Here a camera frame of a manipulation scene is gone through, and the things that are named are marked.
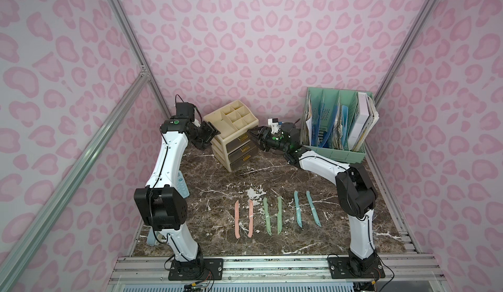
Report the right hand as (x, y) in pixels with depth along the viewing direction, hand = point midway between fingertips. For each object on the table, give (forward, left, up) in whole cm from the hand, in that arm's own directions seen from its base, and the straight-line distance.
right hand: (246, 134), depth 83 cm
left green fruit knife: (-26, -9, -26) cm, 38 cm away
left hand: (+1, +12, +1) cm, 12 cm away
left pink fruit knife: (-27, +4, -25) cm, 37 cm away
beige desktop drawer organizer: (-2, +7, -6) cm, 9 cm away
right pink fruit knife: (-26, -2, -25) cm, 37 cm away
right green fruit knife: (-24, -15, -26) cm, 39 cm away
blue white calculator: (-12, +32, -24) cm, 42 cm away
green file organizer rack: (+12, -42, -5) cm, 44 cm away
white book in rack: (+13, -55, -2) cm, 57 cm away
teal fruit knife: (-22, -23, -26) cm, 41 cm away
